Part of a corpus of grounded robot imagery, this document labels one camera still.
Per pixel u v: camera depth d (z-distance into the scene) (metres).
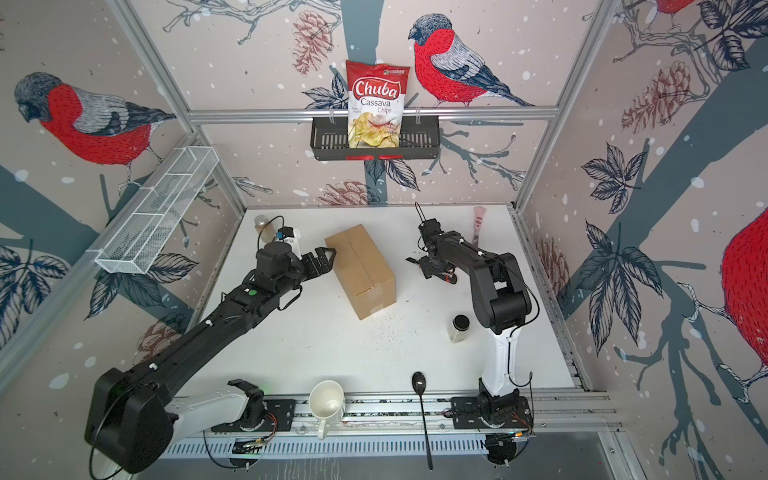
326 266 0.73
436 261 0.82
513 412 0.71
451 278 0.98
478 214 1.18
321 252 0.73
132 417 0.39
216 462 0.68
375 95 0.83
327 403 0.75
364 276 0.82
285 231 0.71
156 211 0.78
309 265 0.70
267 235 1.07
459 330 0.79
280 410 0.74
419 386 0.78
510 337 0.56
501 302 0.53
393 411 0.75
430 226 0.83
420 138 0.95
